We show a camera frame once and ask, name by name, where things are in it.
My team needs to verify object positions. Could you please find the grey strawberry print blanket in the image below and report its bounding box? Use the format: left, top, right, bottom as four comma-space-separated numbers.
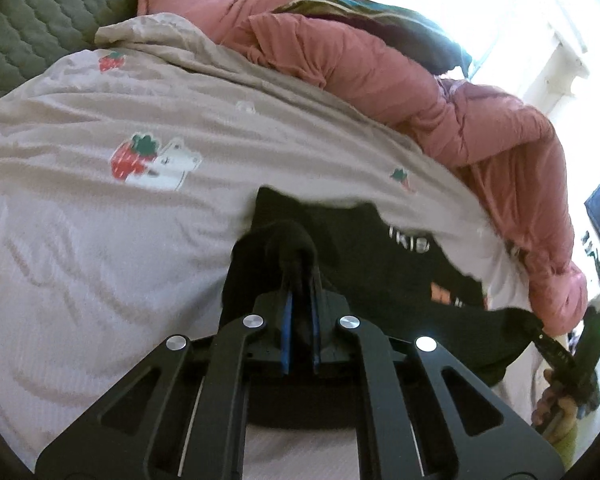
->
0, 12, 548, 480

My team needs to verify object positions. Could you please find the black sweater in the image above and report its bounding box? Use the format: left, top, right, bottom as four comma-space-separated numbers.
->
219, 187, 543, 431

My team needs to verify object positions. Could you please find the grey quilted headboard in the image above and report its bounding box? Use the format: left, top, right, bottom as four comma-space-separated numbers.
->
0, 0, 303, 111

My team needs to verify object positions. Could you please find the person's right hand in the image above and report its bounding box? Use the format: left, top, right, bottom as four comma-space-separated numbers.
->
531, 367, 582, 445

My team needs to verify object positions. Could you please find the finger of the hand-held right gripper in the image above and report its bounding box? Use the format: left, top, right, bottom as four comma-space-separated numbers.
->
527, 321, 578, 377

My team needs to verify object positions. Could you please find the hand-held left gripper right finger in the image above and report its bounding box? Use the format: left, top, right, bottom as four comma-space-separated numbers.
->
307, 271, 566, 480

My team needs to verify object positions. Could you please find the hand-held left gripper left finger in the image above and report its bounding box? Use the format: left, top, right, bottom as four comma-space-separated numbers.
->
35, 285, 295, 480

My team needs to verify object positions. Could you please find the person's right forearm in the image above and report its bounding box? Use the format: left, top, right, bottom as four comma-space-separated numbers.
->
550, 412, 590, 472

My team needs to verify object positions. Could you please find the dark multicoloured pillow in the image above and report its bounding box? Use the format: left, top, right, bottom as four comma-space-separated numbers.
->
270, 0, 475, 79

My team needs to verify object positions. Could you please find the pink quilt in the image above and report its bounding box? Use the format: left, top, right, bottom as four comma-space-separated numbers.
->
137, 0, 589, 339

